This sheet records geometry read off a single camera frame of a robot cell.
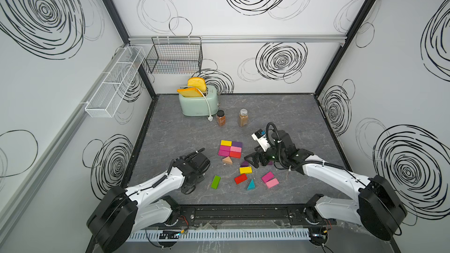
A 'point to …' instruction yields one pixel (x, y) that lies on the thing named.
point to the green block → (215, 182)
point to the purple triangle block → (244, 164)
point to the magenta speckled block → (224, 152)
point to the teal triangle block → (251, 185)
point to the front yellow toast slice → (190, 92)
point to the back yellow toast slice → (197, 82)
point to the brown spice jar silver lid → (243, 118)
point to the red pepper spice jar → (221, 118)
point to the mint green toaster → (198, 106)
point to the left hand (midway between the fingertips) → (196, 181)
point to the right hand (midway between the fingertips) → (251, 154)
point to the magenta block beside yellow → (227, 148)
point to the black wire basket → (175, 55)
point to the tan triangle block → (227, 160)
